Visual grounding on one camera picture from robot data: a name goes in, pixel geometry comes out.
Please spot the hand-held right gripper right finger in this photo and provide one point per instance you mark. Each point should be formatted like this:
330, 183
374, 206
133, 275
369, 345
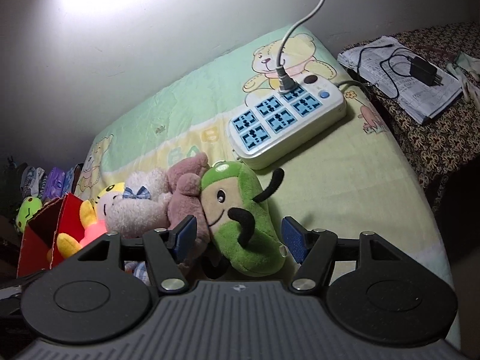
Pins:
294, 240

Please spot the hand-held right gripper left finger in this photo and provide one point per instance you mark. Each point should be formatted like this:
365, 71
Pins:
186, 234

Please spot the mauve teddy bear plush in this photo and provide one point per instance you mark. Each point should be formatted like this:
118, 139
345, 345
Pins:
183, 202

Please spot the green plush toy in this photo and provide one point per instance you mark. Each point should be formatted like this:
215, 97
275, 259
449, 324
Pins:
243, 247

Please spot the white plush with blue bow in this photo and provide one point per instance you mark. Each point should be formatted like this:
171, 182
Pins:
138, 213

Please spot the yellow tiger plush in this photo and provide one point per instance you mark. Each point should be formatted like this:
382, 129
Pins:
108, 197

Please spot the red cardboard box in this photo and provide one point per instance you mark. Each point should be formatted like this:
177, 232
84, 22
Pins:
37, 247

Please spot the bear printed bed sheet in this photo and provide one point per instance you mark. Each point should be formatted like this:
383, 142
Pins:
337, 180

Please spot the white power strip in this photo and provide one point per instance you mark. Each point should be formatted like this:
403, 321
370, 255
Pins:
258, 146

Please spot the blue checkered package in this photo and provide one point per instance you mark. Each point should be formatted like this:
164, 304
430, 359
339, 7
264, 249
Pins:
70, 180

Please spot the purple package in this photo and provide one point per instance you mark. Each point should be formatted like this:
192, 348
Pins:
56, 183

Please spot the green frog plush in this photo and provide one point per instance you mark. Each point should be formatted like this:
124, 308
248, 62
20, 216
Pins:
30, 210

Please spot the white patterned cloth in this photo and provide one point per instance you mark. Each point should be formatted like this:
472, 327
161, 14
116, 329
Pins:
33, 180

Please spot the brown patterned cloth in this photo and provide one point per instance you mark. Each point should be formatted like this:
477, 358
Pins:
431, 146

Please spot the dark bag with clip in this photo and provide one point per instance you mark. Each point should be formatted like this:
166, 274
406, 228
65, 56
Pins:
11, 176

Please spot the white gloves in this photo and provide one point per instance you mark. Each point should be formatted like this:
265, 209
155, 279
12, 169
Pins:
465, 63

